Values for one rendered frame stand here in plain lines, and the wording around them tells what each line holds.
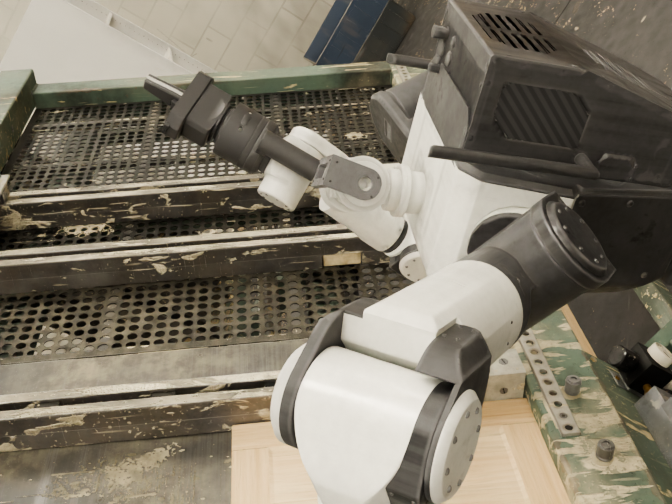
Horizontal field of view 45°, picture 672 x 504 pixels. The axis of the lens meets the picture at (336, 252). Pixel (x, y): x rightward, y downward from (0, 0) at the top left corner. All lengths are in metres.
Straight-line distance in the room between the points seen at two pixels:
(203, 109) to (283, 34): 5.16
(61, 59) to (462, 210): 4.24
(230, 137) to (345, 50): 4.21
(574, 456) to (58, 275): 1.06
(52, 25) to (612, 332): 3.48
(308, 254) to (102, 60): 3.39
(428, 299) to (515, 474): 0.73
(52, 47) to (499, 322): 4.45
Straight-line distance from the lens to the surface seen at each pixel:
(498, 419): 1.37
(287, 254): 1.70
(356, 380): 0.55
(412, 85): 1.16
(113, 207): 1.96
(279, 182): 1.24
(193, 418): 1.36
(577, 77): 0.87
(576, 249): 0.75
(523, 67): 0.85
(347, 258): 1.72
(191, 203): 1.94
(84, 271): 1.75
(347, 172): 0.91
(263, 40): 6.40
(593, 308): 2.80
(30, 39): 4.98
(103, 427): 1.39
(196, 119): 1.25
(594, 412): 1.37
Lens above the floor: 1.76
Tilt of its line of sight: 22 degrees down
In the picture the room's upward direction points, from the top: 63 degrees counter-clockwise
